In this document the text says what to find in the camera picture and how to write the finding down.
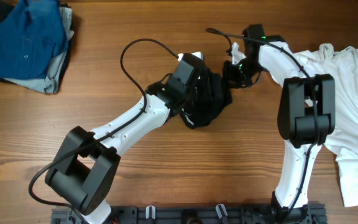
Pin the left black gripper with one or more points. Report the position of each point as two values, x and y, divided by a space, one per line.
205 80

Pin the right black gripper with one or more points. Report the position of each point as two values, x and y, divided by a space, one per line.
230 82

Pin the black t-shirt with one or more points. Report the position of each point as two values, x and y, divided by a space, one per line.
221 97

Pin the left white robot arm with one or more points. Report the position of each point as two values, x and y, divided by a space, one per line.
86 163

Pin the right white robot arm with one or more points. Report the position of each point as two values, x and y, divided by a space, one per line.
306 114

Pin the white t-shirt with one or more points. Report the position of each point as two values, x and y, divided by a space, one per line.
343 67

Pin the light grey folded garment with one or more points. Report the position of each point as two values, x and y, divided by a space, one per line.
56 69

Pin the blue button shirt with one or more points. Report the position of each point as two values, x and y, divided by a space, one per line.
30 37

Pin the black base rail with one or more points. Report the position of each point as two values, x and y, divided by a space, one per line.
246 214

